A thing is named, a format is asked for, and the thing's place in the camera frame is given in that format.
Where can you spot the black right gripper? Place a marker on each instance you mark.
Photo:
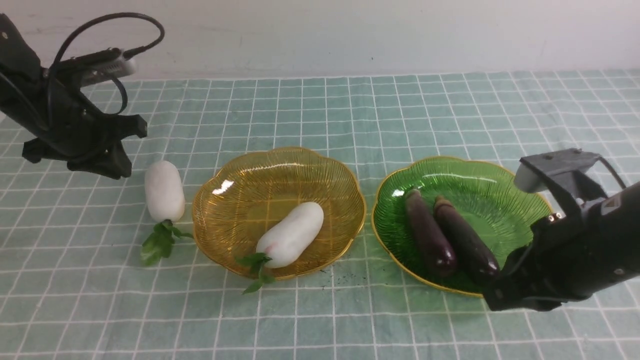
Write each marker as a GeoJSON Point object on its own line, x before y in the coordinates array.
{"type": "Point", "coordinates": [558, 266]}

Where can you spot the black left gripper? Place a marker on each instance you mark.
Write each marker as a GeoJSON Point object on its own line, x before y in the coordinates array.
{"type": "Point", "coordinates": [88, 143]}

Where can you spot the dark purple eggplant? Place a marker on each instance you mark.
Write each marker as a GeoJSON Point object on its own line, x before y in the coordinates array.
{"type": "Point", "coordinates": [474, 256]}

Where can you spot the white radish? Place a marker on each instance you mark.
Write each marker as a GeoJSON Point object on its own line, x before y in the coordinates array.
{"type": "Point", "coordinates": [166, 203]}
{"type": "Point", "coordinates": [283, 244]}

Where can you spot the lighter purple eggplant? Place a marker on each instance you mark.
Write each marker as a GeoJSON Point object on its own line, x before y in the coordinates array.
{"type": "Point", "coordinates": [435, 250]}

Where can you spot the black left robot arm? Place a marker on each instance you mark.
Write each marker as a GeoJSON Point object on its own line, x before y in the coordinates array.
{"type": "Point", "coordinates": [49, 103]}

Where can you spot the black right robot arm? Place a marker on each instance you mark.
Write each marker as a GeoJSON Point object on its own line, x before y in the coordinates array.
{"type": "Point", "coordinates": [617, 248]}

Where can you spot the green ribbed glass plate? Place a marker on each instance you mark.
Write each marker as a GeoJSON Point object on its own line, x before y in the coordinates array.
{"type": "Point", "coordinates": [482, 192]}

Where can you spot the amber ribbed glass plate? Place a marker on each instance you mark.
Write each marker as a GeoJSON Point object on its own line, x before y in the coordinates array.
{"type": "Point", "coordinates": [253, 192]}

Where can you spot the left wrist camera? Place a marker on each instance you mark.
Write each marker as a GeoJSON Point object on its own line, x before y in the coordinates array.
{"type": "Point", "coordinates": [101, 66]}

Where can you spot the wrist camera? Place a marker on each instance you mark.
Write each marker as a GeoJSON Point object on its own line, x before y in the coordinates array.
{"type": "Point", "coordinates": [564, 169]}
{"type": "Point", "coordinates": [101, 66]}

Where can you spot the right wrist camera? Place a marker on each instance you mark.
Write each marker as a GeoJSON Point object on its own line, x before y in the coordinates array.
{"type": "Point", "coordinates": [564, 169]}

